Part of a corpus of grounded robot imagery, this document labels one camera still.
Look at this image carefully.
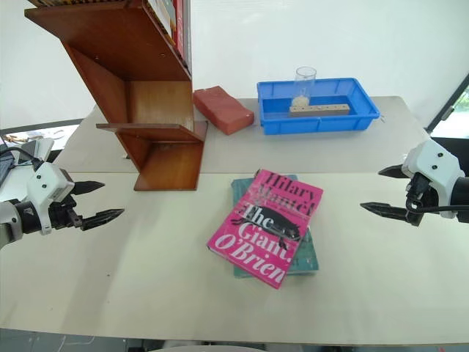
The red brick block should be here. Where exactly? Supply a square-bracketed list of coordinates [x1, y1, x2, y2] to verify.
[192, 85, 255, 136]

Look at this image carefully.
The pink Giant O'Brien book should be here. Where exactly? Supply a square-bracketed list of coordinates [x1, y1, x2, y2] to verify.
[205, 168, 325, 291]

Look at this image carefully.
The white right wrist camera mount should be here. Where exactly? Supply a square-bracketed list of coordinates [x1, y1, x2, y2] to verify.
[400, 139, 465, 218]

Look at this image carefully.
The brown wooden bookshelf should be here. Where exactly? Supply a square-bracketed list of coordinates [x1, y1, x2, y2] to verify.
[23, 0, 209, 192]

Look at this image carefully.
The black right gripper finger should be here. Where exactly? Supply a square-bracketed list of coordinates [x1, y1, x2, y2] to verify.
[359, 201, 409, 221]
[377, 164, 405, 180]

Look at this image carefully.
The teal book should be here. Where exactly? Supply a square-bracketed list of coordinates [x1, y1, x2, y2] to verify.
[230, 177, 320, 280]

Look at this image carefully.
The red shelved book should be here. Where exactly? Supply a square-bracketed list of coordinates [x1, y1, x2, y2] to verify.
[171, 0, 193, 74]

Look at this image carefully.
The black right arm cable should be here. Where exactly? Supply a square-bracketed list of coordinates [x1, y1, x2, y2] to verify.
[405, 183, 469, 215]

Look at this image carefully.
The blue plastic bin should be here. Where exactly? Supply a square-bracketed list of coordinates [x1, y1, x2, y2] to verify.
[256, 76, 381, 136]

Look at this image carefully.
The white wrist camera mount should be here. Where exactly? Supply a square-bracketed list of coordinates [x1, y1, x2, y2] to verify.
[26, 161, 75, 236]
[400, 139, 465, 218]

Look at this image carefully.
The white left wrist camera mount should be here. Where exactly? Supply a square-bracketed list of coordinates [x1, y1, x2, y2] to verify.
[26, 161, 75, 236]

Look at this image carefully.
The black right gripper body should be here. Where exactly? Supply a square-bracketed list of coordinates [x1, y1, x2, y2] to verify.
[405, 172, 426, 227]

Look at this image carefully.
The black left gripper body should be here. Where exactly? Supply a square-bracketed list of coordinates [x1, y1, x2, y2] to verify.
[46, 193, 84, 231]

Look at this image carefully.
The cluttered background desk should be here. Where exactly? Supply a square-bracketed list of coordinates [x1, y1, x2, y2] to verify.
[0, 123, 80, 184]

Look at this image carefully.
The wooden block with holes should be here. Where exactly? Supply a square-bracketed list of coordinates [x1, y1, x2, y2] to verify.
[289, 103, 351, 118]

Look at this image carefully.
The dark window frame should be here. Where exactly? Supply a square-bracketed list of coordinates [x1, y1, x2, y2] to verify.
[426, 74, 469, 155]

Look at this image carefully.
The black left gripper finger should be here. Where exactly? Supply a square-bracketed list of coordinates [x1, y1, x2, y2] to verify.
[71, 180, 106, 197]
[78, 208, 126, 232]

